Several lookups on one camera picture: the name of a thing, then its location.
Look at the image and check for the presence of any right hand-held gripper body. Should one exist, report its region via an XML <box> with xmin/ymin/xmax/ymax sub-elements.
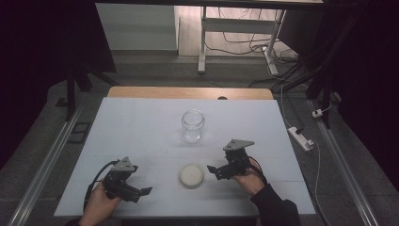
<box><xmin>222</xmin><ymin>138</ymin><xmax>256</xmax><ymax>177</ymax></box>

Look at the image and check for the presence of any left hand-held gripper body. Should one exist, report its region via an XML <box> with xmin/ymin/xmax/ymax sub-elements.
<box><xmin>103</xmin><ymin>156</ymin><xmax>139</xmax><ymax>202</ymax></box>

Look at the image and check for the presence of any white round jar lid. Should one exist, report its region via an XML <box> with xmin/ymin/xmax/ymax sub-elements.
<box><xmin>179</xmin><ymin>163</ymin><xmax>205</xmax><ymax>190</ymax></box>

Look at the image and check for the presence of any clear glass jar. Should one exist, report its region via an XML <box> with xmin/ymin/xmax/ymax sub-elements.
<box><xmin>181</xmin><ymin>108</ymin><xmax>206</xmax><ymax>144</ymax></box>

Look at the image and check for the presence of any person's right hand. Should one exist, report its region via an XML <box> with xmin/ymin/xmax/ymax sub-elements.
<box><xmin>231</xmin><ymin>156</ymin><xmax>267</xmax><ymax>198</ymax></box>

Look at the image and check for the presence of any person's left hand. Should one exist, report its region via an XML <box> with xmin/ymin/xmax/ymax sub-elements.
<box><xmin>78</xmin><ymin>181</ymin><xmax>122</xmax><ymax>226</ymax></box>

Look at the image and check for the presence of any white foam board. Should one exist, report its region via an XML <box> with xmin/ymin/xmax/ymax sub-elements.
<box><xmin>54</xmin><ymin>96</ymin><xmax>316</xmax><ymax>218</ymax></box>

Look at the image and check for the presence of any white power strip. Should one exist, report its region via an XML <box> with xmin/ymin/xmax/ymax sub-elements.
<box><xmin>287</xmin><ymin>125</ymin><xmax>315</xmax><ymax>153</ymax></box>

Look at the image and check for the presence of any wooden table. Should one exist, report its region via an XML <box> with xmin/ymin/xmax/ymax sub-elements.
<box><xmin>106</xmin><ymin>86</ymin><xmax>275</xmax><ymax>101</ymax></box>

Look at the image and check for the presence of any black tripod stand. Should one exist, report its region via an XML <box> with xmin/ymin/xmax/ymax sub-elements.
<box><xmin>63</xmin><ymin>60</ymin><xmax>120</xmax><ymax>122</ymax></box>

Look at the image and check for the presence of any black curtain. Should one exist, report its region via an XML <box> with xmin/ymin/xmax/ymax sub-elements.
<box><xmin>0</xmin><ymin>0</ymin><xmax>118</xmax><ymax>172</ymax></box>
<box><xmin>323</xmin><ymin>0</ymin><xmax>399</xmax><ymax>191</ymax></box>

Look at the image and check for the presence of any white cabinet panel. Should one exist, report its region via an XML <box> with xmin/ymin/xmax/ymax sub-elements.
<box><xmin>94</xmin><ymin>3</ymin><xmax>180</xmax><ymax>52</ymax></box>

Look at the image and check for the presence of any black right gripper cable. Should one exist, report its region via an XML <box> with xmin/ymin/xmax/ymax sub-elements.
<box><xmin>247</xmin><ymin>155</ymin><xmax>268</xmax><ymax>186</ymax></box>

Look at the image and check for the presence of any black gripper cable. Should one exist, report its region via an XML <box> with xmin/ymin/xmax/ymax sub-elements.
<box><xmin>82</xmin><ymin>159</ymin><xmax>120</xmax><ymax>212</ymax></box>
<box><xmin>247</xmin><ymin>155</ymin><xmax>268</xmax><ymax>186</ymax></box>

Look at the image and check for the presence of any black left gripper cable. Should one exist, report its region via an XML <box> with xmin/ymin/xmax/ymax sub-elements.
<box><xmin>82</xmin><ymin>159</ymin><xmax>120</xmax><ymax>212</ymax></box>

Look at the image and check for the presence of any thin white cable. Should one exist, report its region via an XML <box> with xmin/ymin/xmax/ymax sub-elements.
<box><xmin>279</xmin><ymin>84</ymin><xmax>292</xmax><ymax>128</ymax></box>

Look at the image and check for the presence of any aluminium rail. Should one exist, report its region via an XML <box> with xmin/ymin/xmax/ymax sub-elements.
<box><xmin>6</xmin><ymin>105</ymin><xmax>85</xmax><ymax>226</ymax></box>
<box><xmin>308</xmin><ymin>99</ymin><xmax>381</xmax><ymax>226</ymax></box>

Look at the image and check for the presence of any white power strip cable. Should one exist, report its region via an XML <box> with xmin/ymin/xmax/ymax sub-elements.
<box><xmin>309</xmin><ymin>139</ymin><xmax>323</xmax><ymax>205</ymax></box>

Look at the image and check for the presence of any tangle of dark floor cables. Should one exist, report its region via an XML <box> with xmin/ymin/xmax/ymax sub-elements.
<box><xmin>205</xmin><ymin>7</ymin><xmax>299</xmax><ymax>65</ymax></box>

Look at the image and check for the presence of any white desk frame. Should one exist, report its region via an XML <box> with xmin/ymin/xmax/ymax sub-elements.
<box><xmin>197</xmin><ymin>6</ymin><xmax>287</xmax><ymax>76</ymax></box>

